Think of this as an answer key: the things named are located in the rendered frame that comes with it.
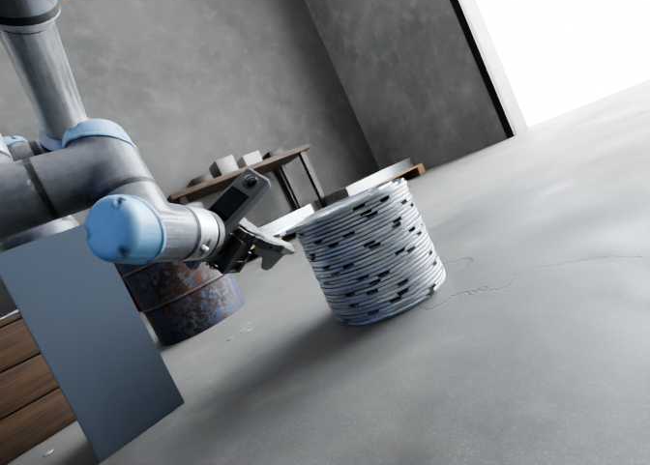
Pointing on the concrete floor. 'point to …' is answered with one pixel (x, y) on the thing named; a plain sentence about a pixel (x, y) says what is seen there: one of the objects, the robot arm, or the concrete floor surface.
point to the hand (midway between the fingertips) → (269, 228)
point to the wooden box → (26, 392)
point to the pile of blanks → (373, 259)
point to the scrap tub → (182, 297)
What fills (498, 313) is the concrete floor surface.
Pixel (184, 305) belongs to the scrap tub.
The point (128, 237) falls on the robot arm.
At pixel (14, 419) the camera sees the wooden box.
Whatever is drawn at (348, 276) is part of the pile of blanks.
